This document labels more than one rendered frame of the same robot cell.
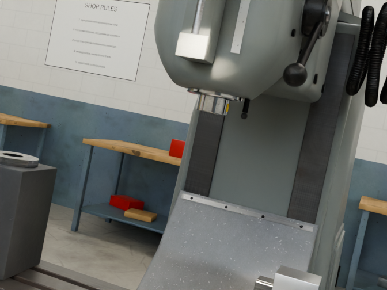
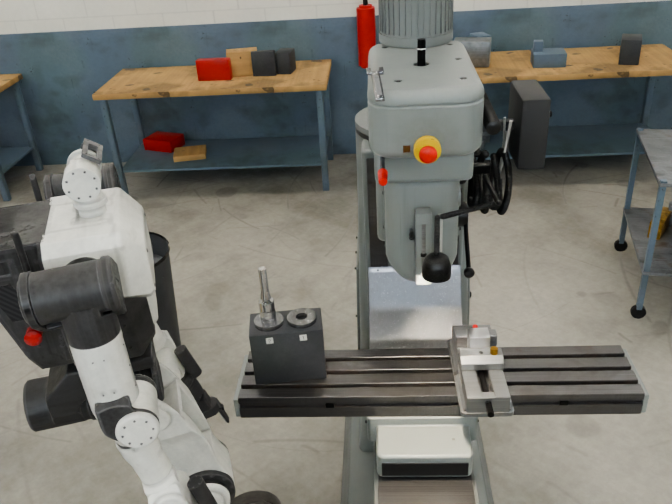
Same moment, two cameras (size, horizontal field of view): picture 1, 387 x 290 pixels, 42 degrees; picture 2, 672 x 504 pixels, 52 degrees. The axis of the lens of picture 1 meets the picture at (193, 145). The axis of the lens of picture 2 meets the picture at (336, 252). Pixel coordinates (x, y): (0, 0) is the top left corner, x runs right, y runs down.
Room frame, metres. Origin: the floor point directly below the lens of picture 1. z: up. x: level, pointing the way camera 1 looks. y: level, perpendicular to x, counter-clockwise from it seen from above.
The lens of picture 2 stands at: (-0.78, 0.64, 2.33)
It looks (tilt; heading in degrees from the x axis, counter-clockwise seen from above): 30 degrees down; 345
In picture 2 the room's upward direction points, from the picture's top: 4 degrees counter-clockwise
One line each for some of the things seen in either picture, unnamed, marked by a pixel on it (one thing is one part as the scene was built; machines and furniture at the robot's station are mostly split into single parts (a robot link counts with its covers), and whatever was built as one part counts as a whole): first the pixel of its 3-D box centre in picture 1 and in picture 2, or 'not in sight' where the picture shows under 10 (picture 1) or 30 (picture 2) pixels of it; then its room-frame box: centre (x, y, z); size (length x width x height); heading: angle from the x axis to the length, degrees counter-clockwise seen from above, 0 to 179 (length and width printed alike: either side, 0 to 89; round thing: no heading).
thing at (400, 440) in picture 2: not in sight; (420, 405); (0.76, -0.02, 0.80); 0.50 x 0.35 x 0.12; 160
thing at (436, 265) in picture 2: not in sight; (436, 264); (0.55, 0.03, 1.45); 0.07 x 0.07 x 0.06
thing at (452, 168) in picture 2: not in sight; (420, 140); (0.80, -0.03, 1.68); 0.34 x 0.24 x 0.10; 160
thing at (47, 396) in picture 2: not in sight; (93, 381); (0.50, 0.86, 1.37); 0.28 x 0.13 x 0.18; 89
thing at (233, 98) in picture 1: (215, 94); not in sight; (0.76, -0.02, 1.31); 0.09 x 0.09 x 0.01
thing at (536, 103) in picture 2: not in sight; (529, 123); (0.93, -0.43, 1.62); 0.20 x 0.09 x 0.21; 160
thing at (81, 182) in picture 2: not in sight; (84, 180); (0.49, 0.77, 1.84); 0.10 x 0.07 x 0.09; 179
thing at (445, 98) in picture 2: not in sight; (420, 94); (0.77, -0.02, 1.81); 0.47 x 0.26 x 0.16; 160
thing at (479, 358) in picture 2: not in sight; (480, 358); (0.64, -0.16, 1.03); 0.12 x 0.06 x 0.04; 72
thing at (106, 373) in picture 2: not in sight; (117, 382); (0.28, 0.78, 1.52); 0.13 x 0.12 x 0.22; 179
